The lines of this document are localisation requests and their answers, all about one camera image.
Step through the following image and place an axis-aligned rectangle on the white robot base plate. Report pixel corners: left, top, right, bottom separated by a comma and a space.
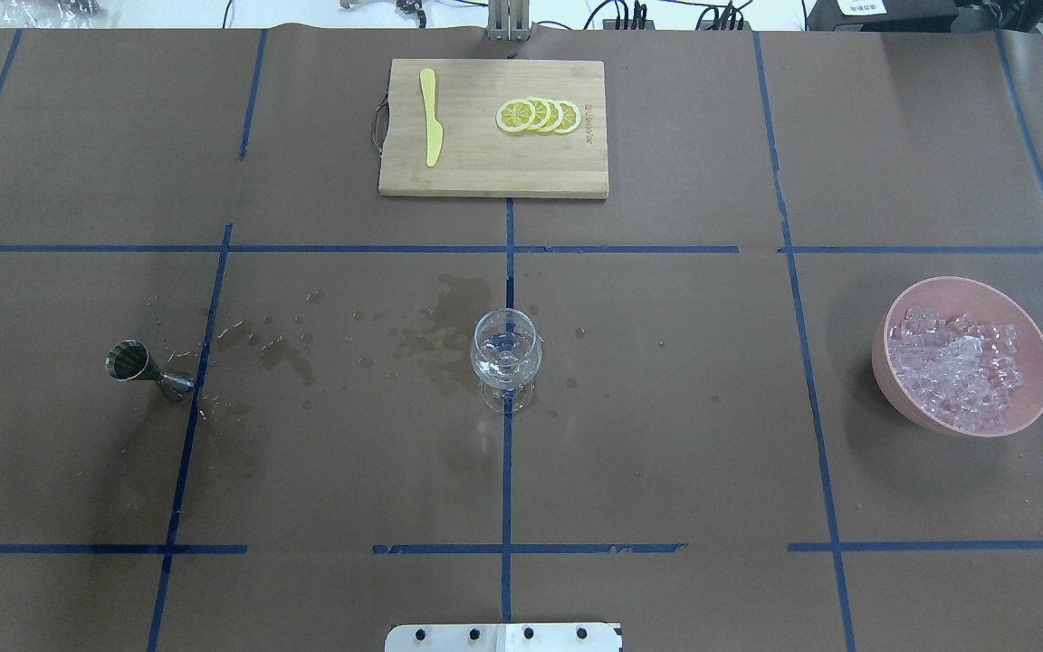
384, 622, 624, 651

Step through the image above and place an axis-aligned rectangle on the clear wine glass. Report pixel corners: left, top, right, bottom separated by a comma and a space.
469, 308, 543, 414

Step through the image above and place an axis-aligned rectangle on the lemon slice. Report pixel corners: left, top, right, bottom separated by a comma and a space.
553, 100, 582, 135
495, 99, 538, 132
526, 98, 556, 131
538, 98, 564, 132

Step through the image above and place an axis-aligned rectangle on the pile of ice cubes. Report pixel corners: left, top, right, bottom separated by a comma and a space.
886, 306, 1025, 433

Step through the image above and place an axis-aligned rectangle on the steel jigger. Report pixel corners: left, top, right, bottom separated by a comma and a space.
104, 340, 196, 403

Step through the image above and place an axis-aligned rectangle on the pink bowl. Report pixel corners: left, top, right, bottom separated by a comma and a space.
870, 276, 1043, 438

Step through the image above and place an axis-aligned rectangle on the bamboo cutting board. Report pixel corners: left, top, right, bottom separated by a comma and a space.
379, 58, 611, 201

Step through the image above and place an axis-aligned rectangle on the aluminium frame post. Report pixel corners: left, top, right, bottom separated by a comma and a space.
485, 0, 532, 42

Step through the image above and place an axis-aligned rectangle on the yellow plastic knife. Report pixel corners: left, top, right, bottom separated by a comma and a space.
419, 67, 445, 167

